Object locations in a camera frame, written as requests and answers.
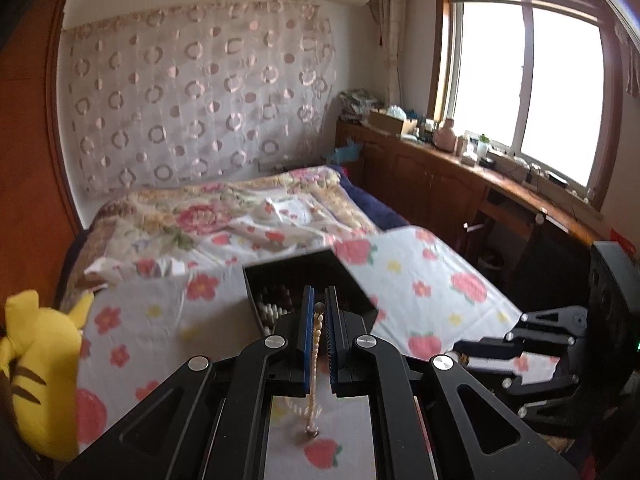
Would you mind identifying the wooden wardrobe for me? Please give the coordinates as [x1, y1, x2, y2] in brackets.
[1, 0, 80, 307]

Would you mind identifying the long pearl necklace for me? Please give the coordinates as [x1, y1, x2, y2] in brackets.
[257, 299, 327, 440]

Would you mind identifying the yellow striped plush toy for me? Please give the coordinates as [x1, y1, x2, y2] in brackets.
[1, 290, 94, 462]

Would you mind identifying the circle patterned sheer curtain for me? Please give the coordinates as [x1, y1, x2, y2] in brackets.
[60, 0, 336, 195]

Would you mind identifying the dark blue blanket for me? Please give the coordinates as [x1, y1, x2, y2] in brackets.
[330, 165, 409, 231]

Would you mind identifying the wooden sideboard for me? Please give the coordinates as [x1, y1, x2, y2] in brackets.
[335, 120, 600, 278]

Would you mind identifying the black jewelry box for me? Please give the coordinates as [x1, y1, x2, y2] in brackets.
[243, 249, 378, 335]

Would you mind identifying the floral quilt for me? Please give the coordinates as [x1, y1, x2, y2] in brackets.
[55, 166, 381, 312]

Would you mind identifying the floral strawberry bed sheet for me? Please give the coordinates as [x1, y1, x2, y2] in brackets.
[76, 226, 521, 479]

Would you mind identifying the window with wooden frame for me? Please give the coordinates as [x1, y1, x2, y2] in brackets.
[427, 0, 623, 209]

